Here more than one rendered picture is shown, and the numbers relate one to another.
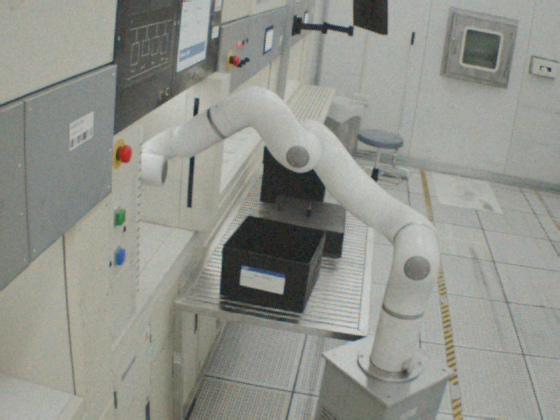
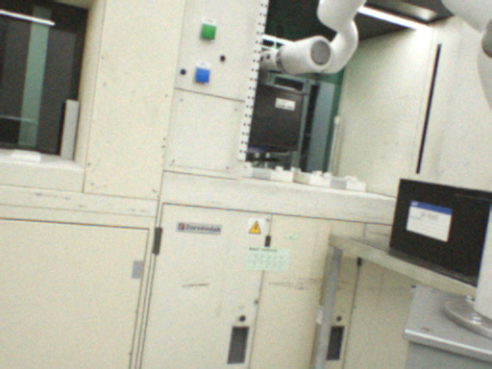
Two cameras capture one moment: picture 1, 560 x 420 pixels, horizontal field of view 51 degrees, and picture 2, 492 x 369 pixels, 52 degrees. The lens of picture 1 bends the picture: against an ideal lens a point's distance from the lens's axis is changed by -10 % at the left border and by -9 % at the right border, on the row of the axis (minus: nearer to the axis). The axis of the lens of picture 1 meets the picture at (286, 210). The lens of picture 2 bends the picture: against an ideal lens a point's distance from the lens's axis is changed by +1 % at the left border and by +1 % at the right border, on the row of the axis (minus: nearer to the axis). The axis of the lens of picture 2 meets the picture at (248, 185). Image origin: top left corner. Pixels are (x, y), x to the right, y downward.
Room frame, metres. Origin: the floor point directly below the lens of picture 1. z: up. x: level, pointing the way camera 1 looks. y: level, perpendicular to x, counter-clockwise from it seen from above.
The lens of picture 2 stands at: (0.81, -0.73, 0.94)
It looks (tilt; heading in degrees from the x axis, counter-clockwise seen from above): 3 degrees down; 60
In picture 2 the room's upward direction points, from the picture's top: 8 degrees clockwise
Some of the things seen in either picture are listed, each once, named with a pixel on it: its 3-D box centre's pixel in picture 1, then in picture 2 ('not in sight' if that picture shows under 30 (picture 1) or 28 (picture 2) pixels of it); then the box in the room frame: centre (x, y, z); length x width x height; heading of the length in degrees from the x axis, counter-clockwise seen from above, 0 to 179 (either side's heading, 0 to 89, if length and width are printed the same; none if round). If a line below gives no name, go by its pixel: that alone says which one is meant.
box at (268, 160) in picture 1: (297, 169); not in sight; (2.72, -0.02, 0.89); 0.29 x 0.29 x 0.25; 86
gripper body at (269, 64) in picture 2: not in sight; (280, 61); (1.58, 0.54, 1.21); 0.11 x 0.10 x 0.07; 87
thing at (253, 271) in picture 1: (273, 262); (478, 227); (1.86, 0.02, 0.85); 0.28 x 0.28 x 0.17; 79
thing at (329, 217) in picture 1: (307, 221); not in sight; (2.28, -0.09, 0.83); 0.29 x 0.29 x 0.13; 86
